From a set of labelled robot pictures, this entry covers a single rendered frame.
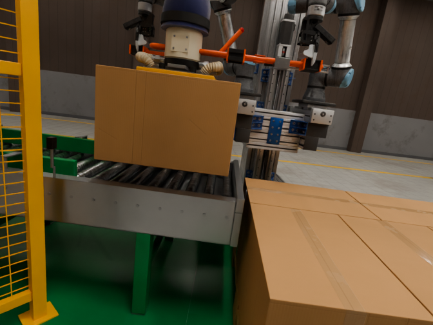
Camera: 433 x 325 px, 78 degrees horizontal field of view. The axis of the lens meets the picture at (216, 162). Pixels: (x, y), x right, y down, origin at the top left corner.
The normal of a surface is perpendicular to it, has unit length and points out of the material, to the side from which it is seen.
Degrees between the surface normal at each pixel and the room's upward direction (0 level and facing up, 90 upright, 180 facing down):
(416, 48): 90
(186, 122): 90
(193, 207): 90
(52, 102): 90
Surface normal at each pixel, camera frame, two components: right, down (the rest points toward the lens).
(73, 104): 0.04, 0.24
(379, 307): 0.12, -0.96
